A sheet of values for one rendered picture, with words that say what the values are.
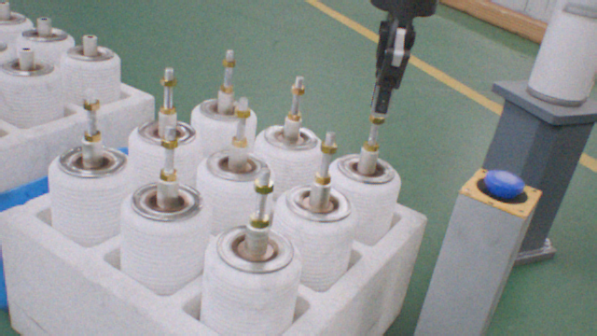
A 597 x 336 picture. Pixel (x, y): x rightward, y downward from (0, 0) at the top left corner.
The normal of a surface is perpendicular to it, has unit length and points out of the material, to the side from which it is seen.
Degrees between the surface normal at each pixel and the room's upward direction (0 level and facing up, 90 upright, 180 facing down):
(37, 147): 90
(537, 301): 0
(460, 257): 90
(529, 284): 0
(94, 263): 0
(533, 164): 90
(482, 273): 90
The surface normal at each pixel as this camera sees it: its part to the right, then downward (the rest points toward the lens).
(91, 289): -0.55, 0.33
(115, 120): 0.83, 0.36
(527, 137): -0.89, 0.10
